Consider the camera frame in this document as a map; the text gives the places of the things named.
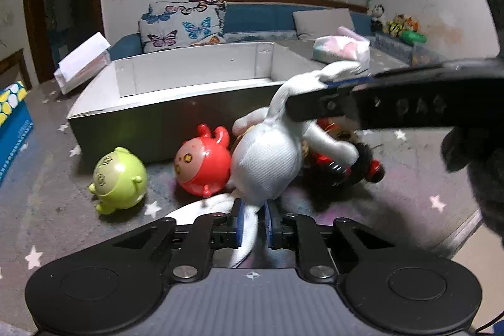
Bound white plush rabbit toy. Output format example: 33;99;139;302
168;60;360;268

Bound black gloved hand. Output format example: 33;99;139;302
441;0;504;247

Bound red black ladybug toy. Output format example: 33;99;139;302
301;117;385;192

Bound red round plastic toy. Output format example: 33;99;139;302
174;124;232;199

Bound green toy on sofa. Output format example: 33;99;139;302
400;31;427;45

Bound yellow orange plush toys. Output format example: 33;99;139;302
384;14;420;37

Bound green round plastic toy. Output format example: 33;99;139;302
88;147;148;215

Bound panda plush toy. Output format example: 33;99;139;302
370;4;387;33

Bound pink white tissue pack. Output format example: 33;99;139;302
313;26;371;71

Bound grey cardboard storage box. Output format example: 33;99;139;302
67;42;322;165

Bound grey sofa cushion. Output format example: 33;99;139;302
293;9;354;40

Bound blue sofa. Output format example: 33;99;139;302
107;3;446;66

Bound butterfly print pillow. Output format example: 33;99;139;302
138;0;226;53

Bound clear acrylic card holder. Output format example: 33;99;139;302
54;32;111;95

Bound blue yellow tissue box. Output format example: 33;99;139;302
0;81;33;182

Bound wooden side table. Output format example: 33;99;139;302
0;49;32;90

